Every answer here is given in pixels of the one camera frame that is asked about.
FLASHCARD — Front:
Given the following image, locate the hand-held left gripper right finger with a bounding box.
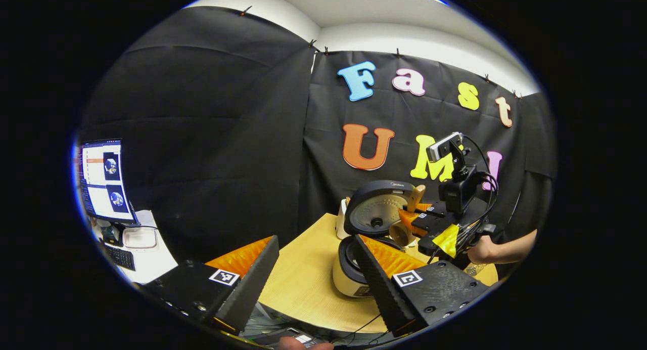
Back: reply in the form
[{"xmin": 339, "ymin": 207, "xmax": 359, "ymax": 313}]
[{"xmin": 353, "ymin": 235, "xmax": 490, "ymax": 338}]

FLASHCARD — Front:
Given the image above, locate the white toaster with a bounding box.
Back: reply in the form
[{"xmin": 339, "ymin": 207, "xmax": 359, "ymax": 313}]
[{"xmin": 336, "ymin": 197, "xmax": 352, "ymax": 239}]

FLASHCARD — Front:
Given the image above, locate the computer monitor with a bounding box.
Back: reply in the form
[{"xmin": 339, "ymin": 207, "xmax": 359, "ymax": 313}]
[{"xmin": 77, "ymin": 139, "xmax": 138, "ymax": 225}]

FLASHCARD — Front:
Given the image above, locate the black backdrop cloth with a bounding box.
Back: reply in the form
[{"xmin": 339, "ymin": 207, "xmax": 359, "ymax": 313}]
[{"xmin": 78, "ymin": 6, "xmax": 557, "ymax": 280}]

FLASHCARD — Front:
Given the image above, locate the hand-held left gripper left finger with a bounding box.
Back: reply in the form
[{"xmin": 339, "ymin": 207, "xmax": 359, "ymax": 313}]
[{"xmin": 143, "ymin": 236, "xmax": 280, "ymax": 335}]

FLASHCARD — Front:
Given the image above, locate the wooden spoon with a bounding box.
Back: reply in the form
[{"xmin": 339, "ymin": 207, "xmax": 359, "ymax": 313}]
[{"xmin": 388, "ymin": 185, "xmax": 427, "ymax": 247}]

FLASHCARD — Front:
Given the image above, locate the black keyboard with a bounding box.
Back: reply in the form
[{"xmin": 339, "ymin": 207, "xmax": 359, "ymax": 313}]
[{"xmin": 104, "ymin": 243, "xmax": 136, "ymax": 272}]

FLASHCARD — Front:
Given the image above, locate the white desk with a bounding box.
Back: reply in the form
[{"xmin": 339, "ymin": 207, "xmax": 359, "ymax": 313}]
[{"xmin": 90, "ymin": 210, "xmax": 178, "ymax": 285}]

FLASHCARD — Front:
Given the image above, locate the dark grey rice cooker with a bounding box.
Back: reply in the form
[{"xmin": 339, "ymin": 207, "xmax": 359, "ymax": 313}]
[{"xmin": 332, "ymin": 180, "xmax": 430, "ymax": 297}]

